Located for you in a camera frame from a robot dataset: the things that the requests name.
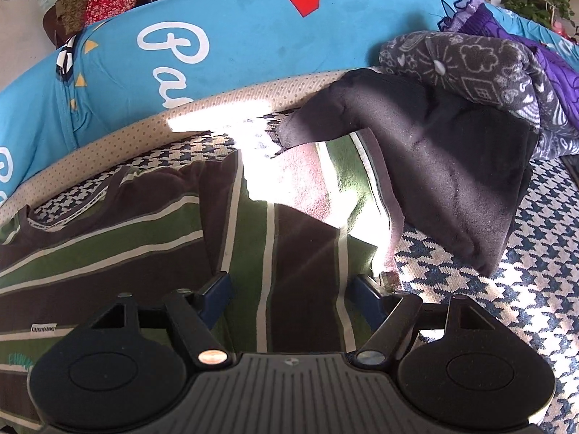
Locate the black garment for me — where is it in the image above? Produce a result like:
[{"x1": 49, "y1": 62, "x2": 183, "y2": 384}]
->
[{"x1": 276, "y1": 68, "x2": 541, "y2": 277}]

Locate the green striped shirt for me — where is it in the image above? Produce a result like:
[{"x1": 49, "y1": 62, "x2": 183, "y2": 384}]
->
[{"x1": 0, "y1": 129, "x2": 405, "y2": 421}]

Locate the brown cloth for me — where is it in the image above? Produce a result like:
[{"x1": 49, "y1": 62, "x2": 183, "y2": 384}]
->
[{"x1": 43, "y1": 0, "x2": 98, "y2": 48}]

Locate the purple floral garment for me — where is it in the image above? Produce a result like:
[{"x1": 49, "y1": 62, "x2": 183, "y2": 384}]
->
[{"x1": 436, "y1": 0, "x2": 579, "y2": 118}]

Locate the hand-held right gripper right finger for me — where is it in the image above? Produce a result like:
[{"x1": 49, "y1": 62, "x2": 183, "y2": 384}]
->
[{"x1": 352, "y1": 275, "x2": 510, "y2": 366}]

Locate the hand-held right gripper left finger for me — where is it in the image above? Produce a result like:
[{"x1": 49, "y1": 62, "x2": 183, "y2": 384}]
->
[{"x1": 75, "y1": 272, "x2": 233, "y2": 366}]

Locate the blue cartoon print quilt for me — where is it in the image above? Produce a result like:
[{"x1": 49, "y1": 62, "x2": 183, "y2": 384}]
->
[{"x1": 0, "y1": 0, "x2": 579, "y2": 218}]

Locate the grey patterned garment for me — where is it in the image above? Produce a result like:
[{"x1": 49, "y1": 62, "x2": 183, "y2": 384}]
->
[{"x1": 379, "y1": 31, "x2": 579, "y2": 160}]

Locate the houndstooth blanket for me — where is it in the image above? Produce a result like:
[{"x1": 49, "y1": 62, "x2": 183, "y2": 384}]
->
[{"x1": 27, "y1": 108, "x2": 579, "y2": 434}]

